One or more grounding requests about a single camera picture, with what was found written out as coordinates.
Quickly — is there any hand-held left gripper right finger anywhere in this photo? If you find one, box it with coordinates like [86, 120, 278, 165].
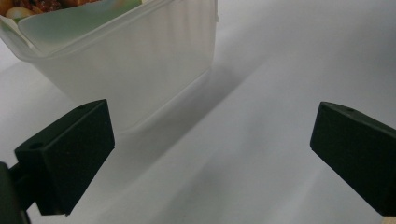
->
[309, 101, 396, 217]

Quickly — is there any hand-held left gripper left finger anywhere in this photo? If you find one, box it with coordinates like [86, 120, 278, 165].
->
[14, 99, 116, 217]

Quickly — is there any translucent plastic container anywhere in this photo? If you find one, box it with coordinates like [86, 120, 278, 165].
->
[0, 0, 219, 135]

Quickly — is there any orange snack packet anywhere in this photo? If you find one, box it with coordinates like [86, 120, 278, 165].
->
[0, 0, 106, 21]

